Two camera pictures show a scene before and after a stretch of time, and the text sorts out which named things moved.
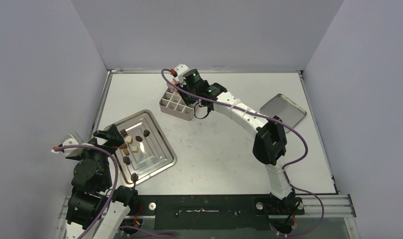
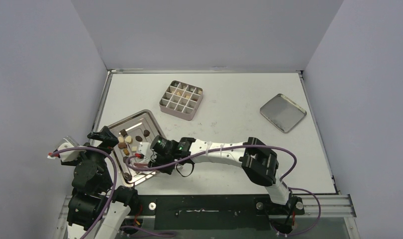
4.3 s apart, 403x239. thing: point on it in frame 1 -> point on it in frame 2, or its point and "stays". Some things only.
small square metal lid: [281, 106] stays
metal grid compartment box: [172, 103] stays
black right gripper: [183, 93] -> [152, 158]
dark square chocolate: [124, 132] stays
